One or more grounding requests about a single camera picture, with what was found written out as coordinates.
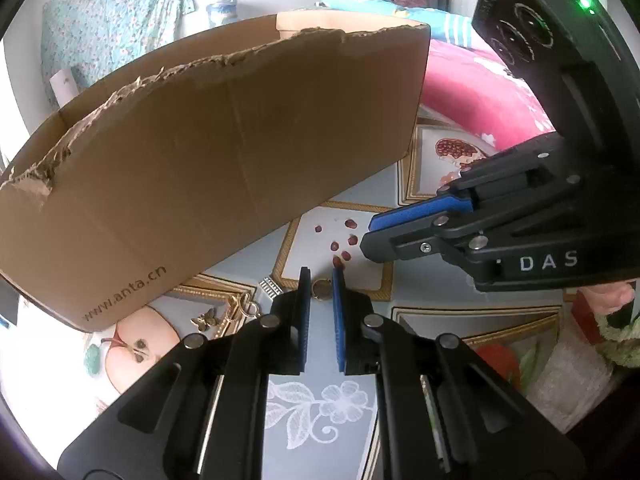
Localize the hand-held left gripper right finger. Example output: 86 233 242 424
332 265 586 480

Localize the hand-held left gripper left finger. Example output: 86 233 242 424
57 266 313 480

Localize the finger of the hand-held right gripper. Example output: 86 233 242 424
360 195 501 264
435 132 584 234

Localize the silver abacus charm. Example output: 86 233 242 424
258 276 283 301

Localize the torn cardboard box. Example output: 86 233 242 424
0 10 432 333

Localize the person's right hand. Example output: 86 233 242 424
582 280 638 318

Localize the fruit print tablecloth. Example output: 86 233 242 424
0 105 601 480

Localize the white fluffy clothing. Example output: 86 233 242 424
525 320 621 436

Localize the blue water dispenser bottle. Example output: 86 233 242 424
206 0 240 27

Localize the teal floral wall cloth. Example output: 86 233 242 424
40 0 196 106

